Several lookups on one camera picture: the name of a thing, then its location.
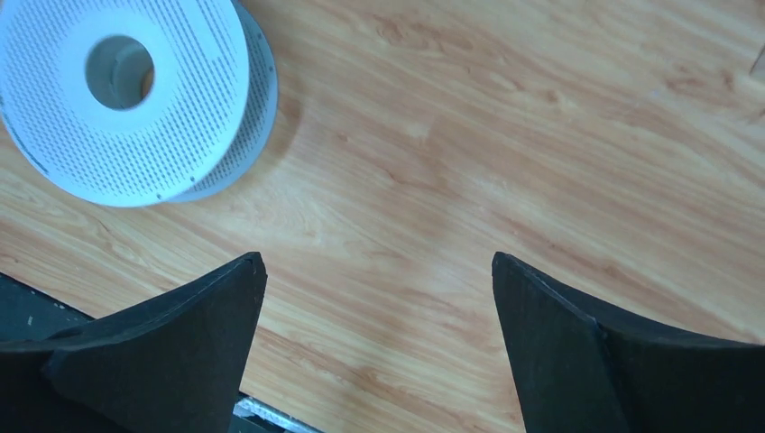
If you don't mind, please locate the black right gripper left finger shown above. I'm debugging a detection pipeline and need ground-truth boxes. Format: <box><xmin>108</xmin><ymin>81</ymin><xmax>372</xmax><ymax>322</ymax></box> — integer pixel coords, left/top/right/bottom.
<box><xmin>1</xmin><ymin>252</ymin><xmax>267</xmax><ymax>432</ymax></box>

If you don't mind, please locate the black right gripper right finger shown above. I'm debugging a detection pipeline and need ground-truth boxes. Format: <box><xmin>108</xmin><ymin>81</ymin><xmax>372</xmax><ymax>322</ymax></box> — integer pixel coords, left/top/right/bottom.
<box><xmin>492</xmin><ymin>252</ymin><xmax>764</xmax><ymax>432</ymax></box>

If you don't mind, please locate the white perforated cable spool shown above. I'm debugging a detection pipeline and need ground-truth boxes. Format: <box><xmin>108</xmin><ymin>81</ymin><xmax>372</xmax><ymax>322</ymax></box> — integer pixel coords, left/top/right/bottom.
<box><xmin>1</xmin><ymin>1</ymin><xmax>279</xmax><ymax>207</ymax></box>

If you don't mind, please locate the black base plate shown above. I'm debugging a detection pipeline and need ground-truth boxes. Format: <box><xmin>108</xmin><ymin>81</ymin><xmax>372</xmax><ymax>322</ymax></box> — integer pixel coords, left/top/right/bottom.
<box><xmin>1</xmin><ymin>274</ymin><xmax>319</xmax><ymax>433</ymax></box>

